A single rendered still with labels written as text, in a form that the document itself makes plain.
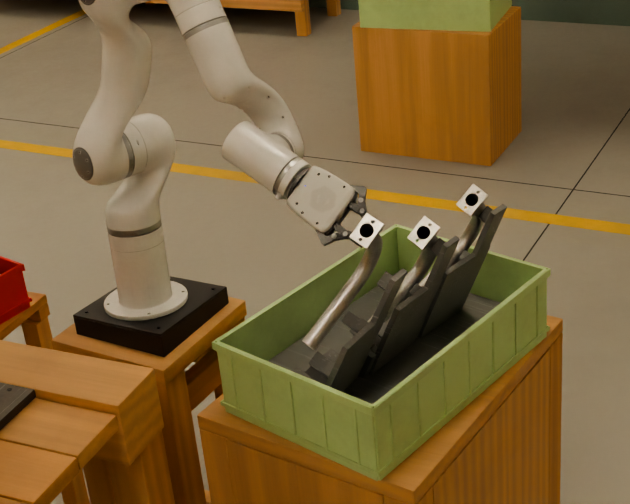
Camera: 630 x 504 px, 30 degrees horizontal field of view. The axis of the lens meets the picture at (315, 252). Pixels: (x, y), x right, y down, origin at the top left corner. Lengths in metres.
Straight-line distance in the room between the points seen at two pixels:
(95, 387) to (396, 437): 0.62
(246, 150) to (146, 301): 0.58
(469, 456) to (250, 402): 0.45
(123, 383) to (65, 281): 2.42
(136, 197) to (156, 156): 0.10
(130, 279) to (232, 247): 2.27
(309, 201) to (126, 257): 0.59
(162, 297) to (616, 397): 1.72
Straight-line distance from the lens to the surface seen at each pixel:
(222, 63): 2.15
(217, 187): 5.39
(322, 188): 2.11
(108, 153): 2.43
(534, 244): 4.69
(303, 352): 2.49
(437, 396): 2.29
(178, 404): 2.58
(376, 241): 2.12
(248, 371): 2.32
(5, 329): 2.89
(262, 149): 2.15
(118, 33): 2.32
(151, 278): 2.58
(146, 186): 2.54
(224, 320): 2.65
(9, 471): 2.26
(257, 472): 2.42
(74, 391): 2.40
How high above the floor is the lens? 2.19
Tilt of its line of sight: 28 degrees down
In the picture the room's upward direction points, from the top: 6 degrees counter-clockwise
